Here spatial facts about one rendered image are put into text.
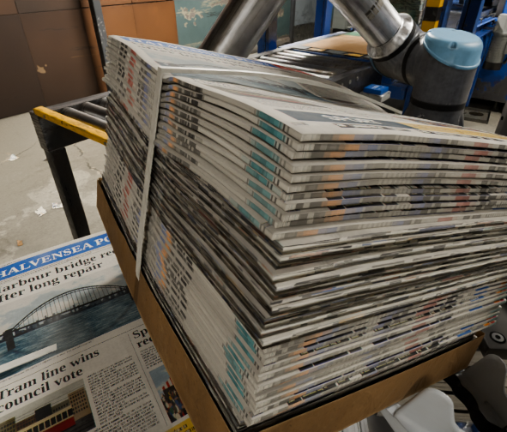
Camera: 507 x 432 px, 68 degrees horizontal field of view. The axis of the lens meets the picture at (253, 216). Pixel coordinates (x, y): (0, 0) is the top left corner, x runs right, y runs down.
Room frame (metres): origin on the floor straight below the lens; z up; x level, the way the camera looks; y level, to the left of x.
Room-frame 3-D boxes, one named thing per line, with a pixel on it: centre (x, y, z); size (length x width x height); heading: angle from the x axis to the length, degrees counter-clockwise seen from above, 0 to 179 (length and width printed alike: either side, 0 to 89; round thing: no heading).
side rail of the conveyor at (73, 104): (1.62, 0.23, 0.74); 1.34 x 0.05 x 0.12; 141
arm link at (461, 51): (0.87, -0.42, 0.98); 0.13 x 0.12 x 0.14; 20
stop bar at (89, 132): (0.95, 0.46, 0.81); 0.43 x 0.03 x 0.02; 51
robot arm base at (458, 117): (0.86, -0.42, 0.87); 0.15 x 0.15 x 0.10
